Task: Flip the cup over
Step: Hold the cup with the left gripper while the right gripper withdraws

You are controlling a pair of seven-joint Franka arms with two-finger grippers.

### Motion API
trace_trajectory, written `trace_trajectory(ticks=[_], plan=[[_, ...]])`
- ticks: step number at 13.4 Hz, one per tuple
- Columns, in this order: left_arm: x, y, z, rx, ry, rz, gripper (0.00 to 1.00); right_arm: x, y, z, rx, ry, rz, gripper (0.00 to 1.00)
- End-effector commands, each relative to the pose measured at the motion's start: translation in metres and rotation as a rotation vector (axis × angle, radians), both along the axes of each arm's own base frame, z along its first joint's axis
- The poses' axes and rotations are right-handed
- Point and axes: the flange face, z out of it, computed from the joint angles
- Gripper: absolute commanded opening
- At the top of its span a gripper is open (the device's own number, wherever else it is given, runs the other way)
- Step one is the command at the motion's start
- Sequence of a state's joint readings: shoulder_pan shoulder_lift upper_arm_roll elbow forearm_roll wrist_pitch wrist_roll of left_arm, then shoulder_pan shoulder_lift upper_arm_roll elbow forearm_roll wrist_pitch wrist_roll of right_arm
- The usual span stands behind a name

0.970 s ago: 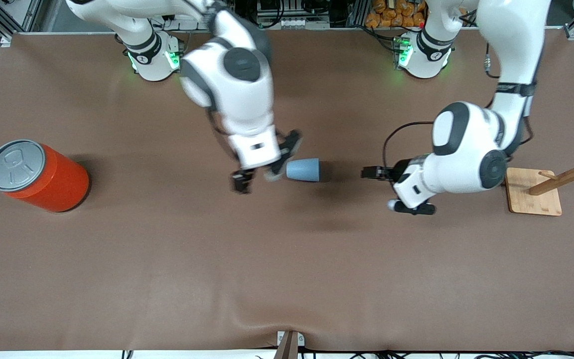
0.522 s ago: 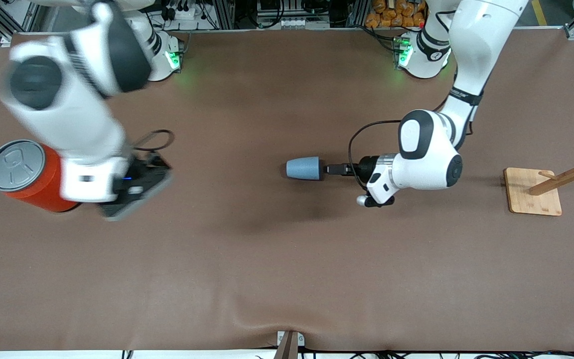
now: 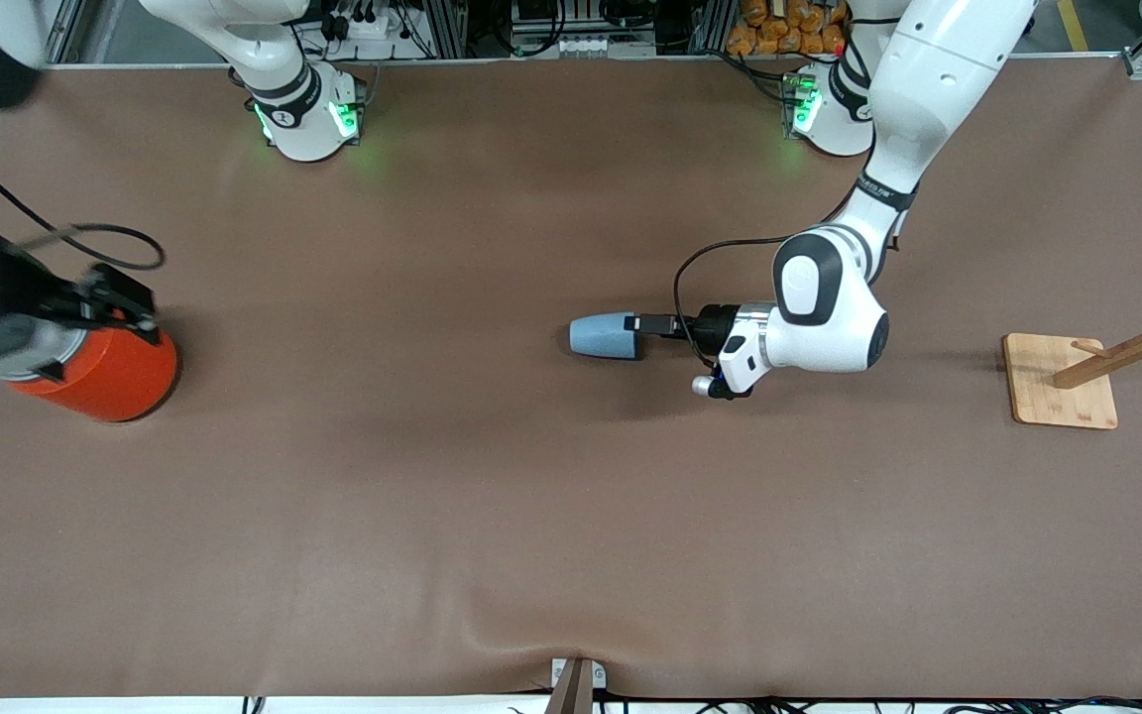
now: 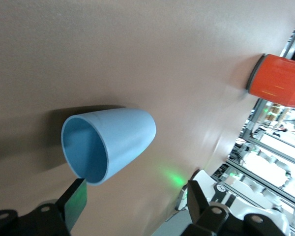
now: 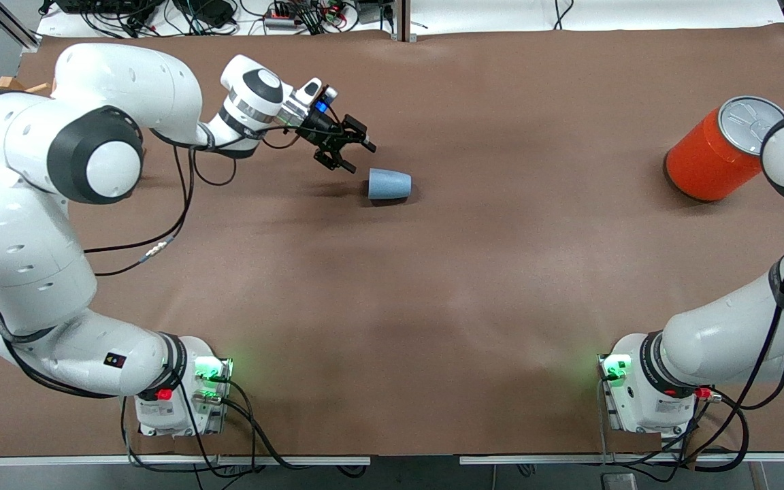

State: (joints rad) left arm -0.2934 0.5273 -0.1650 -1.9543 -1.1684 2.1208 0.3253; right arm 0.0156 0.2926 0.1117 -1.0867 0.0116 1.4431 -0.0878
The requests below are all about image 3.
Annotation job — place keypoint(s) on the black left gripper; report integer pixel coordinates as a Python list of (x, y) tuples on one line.
[(713, 322)]

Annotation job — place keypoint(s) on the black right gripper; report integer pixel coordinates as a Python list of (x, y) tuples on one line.
[(24, 294)]

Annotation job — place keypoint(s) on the light blue plastic cup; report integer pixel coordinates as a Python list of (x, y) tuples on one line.
[(601, 337)]

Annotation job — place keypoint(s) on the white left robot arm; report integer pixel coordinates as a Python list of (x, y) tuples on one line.
[(829, 307)]

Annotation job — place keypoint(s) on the orange can with silver lid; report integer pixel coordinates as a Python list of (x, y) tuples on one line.
[(125, 377)]

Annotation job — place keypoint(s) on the brown table cover sheet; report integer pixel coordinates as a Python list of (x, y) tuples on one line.
[(571, 545)]

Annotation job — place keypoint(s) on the white multi-socket strip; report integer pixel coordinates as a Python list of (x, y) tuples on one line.
[(591, 47)]

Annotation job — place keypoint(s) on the pile of orange snack packets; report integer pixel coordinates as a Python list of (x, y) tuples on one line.
[(779, 35)]

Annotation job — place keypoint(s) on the wooden mug tree stand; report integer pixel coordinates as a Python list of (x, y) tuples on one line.
[(1057, 387)]

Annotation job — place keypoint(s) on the white power strip with plugs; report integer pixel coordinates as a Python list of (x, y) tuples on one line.
[(373, 28)]

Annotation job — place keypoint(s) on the aluminium frame post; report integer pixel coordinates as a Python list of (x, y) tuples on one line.
[(447, 30)]

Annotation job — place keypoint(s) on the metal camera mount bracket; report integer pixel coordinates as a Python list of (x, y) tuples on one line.
[(576, 689)]

